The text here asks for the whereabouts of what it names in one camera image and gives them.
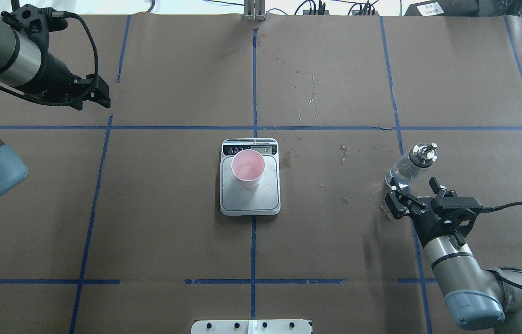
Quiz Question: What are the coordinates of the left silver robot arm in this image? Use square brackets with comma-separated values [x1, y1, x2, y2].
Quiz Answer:
[0, 0, 111, 197]

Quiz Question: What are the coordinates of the pink plastic cup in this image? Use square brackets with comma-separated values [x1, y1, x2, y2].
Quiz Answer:
[231, 149, 265, 189]

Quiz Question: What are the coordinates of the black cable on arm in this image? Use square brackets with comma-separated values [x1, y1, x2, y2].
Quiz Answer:
[479, 200, 522, 296]
[0, 12, 99, 106]

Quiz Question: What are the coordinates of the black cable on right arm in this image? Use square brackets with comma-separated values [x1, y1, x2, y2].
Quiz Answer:
[479, 200, 522, 296]

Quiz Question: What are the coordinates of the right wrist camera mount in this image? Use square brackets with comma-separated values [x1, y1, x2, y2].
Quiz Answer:
[431, 196, 483, 250]

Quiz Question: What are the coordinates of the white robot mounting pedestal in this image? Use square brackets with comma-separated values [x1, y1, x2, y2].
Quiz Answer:
[191, 319, 313, 334]

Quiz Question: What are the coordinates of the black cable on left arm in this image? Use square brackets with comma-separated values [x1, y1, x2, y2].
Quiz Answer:
[0, 12, 99, 106]

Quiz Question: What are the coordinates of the glass sauce bottle metal lid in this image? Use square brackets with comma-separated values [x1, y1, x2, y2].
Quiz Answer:
[385, 142, 439, 188]

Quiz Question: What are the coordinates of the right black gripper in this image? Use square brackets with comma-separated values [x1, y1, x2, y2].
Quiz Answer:
[385, 177, 458, 248]

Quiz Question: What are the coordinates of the grey digital kitchen scale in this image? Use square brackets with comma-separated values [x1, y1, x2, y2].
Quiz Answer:
[219, 138, 281, 216]

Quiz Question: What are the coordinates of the aluminium frame post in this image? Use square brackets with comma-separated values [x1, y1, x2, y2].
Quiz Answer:
[242, 0, 267, 22]

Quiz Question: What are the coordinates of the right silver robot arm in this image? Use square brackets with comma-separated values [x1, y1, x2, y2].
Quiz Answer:
[385, 177, 522, 334]

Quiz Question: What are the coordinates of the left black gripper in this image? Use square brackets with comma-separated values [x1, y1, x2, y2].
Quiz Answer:
[38, 55, 111, 111]

